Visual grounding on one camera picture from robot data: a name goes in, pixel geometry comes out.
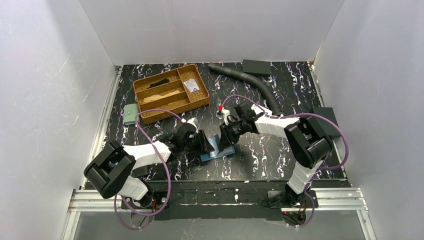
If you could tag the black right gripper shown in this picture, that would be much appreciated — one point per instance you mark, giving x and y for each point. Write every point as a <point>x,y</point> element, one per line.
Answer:
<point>226,131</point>

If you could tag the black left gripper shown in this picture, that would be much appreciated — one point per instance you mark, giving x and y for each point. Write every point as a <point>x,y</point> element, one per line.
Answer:
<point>202,141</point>

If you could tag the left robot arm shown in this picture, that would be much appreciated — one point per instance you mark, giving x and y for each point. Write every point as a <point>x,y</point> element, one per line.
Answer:
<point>110,172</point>

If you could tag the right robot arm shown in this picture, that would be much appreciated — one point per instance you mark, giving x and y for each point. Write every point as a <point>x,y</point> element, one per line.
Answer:
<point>309,143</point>

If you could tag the white card in tray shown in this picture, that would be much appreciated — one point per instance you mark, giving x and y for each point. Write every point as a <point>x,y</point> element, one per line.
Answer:
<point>191,85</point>

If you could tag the woven wicker organizer tray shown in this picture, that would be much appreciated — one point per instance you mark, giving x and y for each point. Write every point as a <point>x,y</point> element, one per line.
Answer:
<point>179,103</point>

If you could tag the wooden utensil in tray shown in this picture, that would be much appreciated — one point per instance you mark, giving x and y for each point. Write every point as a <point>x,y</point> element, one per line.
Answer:
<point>157,97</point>

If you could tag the black item in tray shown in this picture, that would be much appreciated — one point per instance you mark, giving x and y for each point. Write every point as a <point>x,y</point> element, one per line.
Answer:
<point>159,83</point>

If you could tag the black flat box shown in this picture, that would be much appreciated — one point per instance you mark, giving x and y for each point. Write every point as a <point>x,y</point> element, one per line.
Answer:
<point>256,67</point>

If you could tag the green small wallet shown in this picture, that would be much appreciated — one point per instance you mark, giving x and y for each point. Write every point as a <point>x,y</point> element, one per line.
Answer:
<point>131,114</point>

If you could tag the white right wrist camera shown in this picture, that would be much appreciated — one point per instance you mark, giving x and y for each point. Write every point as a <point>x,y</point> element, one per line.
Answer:
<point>223,114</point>

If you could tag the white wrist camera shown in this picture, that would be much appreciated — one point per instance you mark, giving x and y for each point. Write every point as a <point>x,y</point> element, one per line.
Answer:
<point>223,114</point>
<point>192,121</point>

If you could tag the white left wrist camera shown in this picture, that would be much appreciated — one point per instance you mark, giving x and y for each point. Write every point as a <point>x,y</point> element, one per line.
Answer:
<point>192,121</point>

